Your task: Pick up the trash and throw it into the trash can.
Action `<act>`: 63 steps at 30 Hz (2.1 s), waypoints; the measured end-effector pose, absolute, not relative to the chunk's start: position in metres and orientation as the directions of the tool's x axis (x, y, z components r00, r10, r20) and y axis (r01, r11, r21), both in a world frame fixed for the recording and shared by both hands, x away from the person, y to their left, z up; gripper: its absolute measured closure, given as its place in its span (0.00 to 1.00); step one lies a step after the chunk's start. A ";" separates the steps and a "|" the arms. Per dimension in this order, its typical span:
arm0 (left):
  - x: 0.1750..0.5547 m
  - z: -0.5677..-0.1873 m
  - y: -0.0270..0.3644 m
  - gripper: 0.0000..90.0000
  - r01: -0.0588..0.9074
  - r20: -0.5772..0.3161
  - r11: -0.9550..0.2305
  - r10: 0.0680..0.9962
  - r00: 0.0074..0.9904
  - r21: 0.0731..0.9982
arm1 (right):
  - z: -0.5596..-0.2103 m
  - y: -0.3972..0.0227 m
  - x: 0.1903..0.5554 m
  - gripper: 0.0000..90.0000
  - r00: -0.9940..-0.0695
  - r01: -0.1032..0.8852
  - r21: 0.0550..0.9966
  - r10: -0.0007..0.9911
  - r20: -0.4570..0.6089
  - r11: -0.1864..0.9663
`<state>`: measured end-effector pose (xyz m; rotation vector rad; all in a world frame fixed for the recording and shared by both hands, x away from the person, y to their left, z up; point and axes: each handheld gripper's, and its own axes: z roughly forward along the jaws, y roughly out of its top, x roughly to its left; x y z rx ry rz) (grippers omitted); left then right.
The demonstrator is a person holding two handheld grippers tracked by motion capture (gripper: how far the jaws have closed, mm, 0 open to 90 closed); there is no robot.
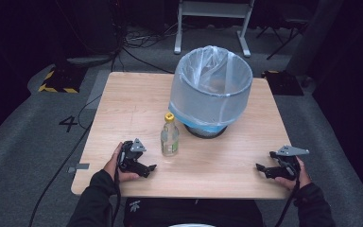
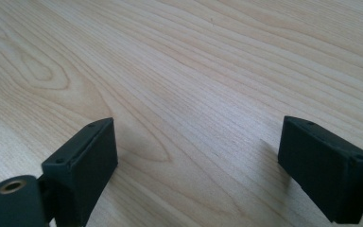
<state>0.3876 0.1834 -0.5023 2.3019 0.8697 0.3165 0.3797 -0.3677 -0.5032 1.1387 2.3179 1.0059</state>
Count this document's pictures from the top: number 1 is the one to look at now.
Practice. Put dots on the grey tape strip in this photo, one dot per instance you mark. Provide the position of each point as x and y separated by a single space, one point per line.
79 167

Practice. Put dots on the person's torso in black clothing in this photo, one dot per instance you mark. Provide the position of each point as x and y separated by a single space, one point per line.
192 213

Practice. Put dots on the white metal stand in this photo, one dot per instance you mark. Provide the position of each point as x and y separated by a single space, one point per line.
212 9

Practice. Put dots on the black mesh trash bin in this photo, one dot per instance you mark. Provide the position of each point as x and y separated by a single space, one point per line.
205 131

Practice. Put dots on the bin with clear liner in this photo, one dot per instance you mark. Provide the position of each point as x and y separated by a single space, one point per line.
211 88

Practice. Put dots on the black yellow striped floor plate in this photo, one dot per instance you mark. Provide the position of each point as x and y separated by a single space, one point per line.
61 80

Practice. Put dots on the clear bottle with yellow cap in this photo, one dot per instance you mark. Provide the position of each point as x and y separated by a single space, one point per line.
169 138

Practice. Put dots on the person's right hand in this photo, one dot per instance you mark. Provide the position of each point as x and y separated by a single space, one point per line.
304 178

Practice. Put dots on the person's left hand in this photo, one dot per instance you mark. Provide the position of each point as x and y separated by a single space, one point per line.
112 165

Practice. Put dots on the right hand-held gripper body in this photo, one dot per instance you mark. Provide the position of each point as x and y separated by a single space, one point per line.
288 164

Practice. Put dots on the black tripod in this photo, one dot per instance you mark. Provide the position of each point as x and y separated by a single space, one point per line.
283 34

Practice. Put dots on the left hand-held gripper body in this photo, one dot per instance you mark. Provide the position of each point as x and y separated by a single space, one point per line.
131 159

